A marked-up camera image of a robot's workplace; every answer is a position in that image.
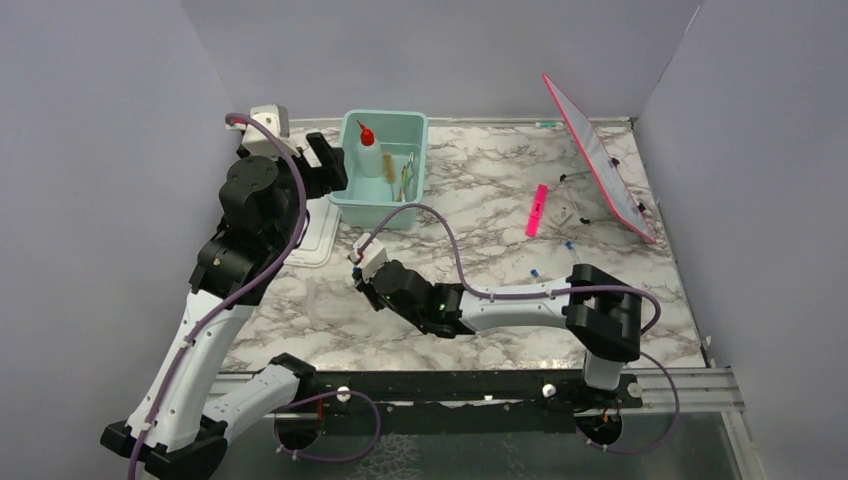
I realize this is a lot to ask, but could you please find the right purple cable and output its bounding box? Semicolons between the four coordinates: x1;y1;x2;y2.
354;202;682;458

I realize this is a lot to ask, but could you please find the white bin lid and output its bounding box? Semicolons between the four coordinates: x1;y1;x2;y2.
285;197;339;268

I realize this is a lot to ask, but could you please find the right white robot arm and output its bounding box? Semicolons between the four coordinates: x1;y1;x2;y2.
352;260;642;407

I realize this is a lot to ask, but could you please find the tan test tube brush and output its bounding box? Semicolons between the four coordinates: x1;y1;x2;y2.
382;153;396;185

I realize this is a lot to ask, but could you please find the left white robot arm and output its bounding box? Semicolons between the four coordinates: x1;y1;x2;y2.
100;132;347;479

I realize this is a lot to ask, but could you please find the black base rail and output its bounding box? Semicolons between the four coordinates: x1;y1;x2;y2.
273;369;643;437

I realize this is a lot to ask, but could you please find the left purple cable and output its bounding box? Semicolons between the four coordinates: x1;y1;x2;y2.
125;112;382;480

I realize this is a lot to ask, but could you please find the pink framed whiteboard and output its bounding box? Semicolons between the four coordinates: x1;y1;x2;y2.
541;73;657;244

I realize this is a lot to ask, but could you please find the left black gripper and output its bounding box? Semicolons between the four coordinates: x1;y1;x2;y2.
239;132;346;251

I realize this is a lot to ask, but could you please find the whiteboard stand rod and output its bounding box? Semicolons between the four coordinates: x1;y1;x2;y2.
559;170;594;225

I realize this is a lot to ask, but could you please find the pink highlighter marker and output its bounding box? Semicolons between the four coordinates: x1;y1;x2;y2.
525;184;548;237

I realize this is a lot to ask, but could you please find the white red-capped wash bottle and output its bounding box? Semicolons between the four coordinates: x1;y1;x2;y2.
356;121;384;178

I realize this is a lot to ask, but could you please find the teal plastic bin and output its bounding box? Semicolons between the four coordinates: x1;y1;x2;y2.
330;109;430;229

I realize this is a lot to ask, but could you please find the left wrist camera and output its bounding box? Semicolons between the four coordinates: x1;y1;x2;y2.
241;103;298;158

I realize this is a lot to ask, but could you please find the small white eraser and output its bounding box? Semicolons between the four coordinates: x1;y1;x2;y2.
549;208;573;226

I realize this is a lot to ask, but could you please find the purple cable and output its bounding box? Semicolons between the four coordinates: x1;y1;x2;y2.
354;202;682;458
125;112;382;480

